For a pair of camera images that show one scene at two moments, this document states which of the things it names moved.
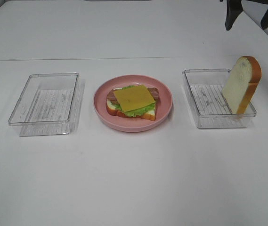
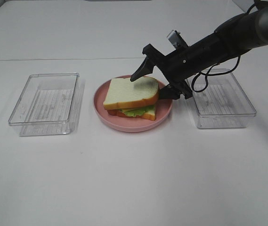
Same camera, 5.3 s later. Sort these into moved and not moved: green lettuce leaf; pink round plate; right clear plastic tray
Moved: green lettuce leaf
Not moved: right clear plastic tray; pink round plate
